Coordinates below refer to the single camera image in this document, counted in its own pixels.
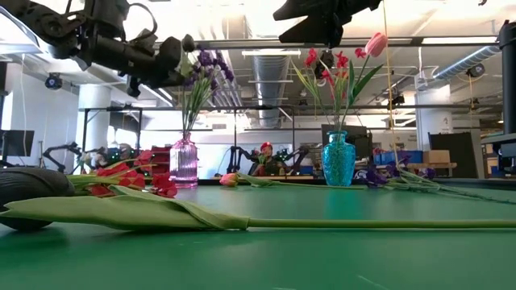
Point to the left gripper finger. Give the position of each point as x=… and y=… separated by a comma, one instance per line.
x=169, y=50
x=169, y=76

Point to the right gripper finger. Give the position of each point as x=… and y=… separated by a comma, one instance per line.
x=298, y=10
x=318, y=34

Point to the black artificial tulip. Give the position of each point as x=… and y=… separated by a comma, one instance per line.
x=121, y=211
x=188, y=43

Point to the red artificial flower bunch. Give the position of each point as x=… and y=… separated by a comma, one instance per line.
x=311, y=57
x=163, y=183

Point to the purple artificial flower bunch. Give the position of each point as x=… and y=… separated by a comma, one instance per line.
x=375, y=177
x=205, y=60

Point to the pink artificial tulip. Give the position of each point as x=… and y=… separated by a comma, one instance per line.
x=376, y=44
x=229, y=179

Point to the background black robot arm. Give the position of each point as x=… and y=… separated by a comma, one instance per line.
x=300, y=155
x=238, y=155
x=64, y=146

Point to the pink glass vase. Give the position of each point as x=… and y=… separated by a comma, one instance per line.
x=183, y=165

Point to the blue glass vase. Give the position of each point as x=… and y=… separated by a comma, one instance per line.
x=338, y=161

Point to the white strip light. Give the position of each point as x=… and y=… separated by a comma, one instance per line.
x=270, y=52

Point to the grey horizontal beam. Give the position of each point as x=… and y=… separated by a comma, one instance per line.
x=242, y=43

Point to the white building column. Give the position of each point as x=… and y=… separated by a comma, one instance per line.
x=433, y=121
x=94, y=121

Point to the red storage bins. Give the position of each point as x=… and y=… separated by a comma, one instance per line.
x=162, y=161

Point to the person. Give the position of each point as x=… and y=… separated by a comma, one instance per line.
x=121, y=151
x=266, y=155

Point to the blue storage bins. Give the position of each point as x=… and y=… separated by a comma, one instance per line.
x=409, y=157

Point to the brown cardboard box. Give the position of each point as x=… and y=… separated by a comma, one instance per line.
x=436, y=156

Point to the wooden bench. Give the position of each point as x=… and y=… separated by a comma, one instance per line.
x=431, y=165

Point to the black panel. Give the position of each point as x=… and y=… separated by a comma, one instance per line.
x=463, y=153

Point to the green table mat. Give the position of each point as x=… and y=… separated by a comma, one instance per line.
x=282, y=262

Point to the wide silver air duct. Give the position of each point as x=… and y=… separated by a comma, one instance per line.
x=270, y=88

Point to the black tubular workstation frame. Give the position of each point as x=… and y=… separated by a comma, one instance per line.
x=250, y=107

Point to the slim silver air duct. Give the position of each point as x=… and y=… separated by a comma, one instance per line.
x=463, y=62

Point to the black rig post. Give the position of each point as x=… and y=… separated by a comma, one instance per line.
x=508, y=80

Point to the black metal table frame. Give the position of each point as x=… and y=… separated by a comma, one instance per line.
x=483, y=181

